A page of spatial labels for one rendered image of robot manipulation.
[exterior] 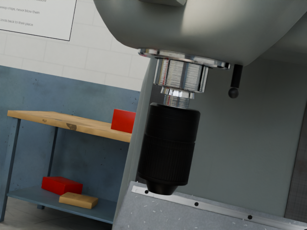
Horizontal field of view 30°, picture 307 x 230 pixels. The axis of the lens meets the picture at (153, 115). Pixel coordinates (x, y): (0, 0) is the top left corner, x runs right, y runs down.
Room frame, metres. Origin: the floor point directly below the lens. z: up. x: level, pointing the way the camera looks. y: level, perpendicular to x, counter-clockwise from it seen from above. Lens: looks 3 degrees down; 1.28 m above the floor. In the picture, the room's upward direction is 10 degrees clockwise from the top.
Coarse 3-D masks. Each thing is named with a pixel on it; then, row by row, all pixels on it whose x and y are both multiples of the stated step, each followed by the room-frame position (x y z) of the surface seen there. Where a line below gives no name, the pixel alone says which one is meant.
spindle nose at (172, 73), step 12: (168, 60) 0.50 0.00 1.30; (156, 72) 0.52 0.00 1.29; (168, 72) 0.50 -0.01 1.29; (180, 72) 0.50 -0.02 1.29; (192, 72) 0.50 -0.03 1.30; (204, 72) 0.51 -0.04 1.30; (156, 84) 0.51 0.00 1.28; (168, 84) 0.50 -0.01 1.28; (180, 84) 0.50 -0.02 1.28; (192, 84) 0.50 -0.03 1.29; (204, 84) 0.51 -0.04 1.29
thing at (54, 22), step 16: (0, 0) 5.47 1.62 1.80; (16, 0) 5.42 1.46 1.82; (32, 0) 5.37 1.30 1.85; (48, 0) 5.32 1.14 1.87; (64, 0) 5.27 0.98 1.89; (0, 16) 5.46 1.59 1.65; (16, 16) 5.41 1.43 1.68; (32, 16) 5.36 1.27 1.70; (48, 16) 5.31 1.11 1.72; (64, 16) 5.26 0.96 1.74; (16, 32) 5.40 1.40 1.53; (32, 32) 5.35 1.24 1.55; (48, 32) 5.30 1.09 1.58; (64, 32) 5.25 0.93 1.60
